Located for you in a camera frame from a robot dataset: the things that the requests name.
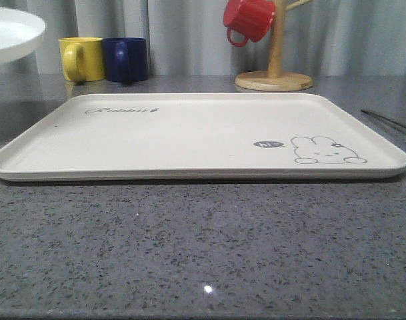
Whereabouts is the silver metal chopstick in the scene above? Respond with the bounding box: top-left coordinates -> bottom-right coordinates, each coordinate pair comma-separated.
364,114 -> 406,136
361,109 -> 406,129

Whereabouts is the white round plate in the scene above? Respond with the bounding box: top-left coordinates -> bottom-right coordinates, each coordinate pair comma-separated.
0,7 -> 46,64

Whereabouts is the beige rabbit serving tray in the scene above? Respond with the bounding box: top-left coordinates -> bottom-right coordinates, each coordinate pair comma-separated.
0,93 -> 406,181

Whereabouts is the wooden mug tree stand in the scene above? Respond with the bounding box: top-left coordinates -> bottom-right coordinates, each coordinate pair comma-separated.
235,0 -> 313,92

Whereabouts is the dark blue mug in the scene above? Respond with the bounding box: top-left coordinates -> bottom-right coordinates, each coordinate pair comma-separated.
102,37 -> 149,83

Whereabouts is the red mug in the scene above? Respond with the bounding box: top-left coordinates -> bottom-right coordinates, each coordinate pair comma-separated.
223,0 -> 275,47

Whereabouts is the yellow mug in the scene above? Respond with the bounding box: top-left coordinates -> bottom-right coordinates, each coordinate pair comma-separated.
59,37 -> 105,82

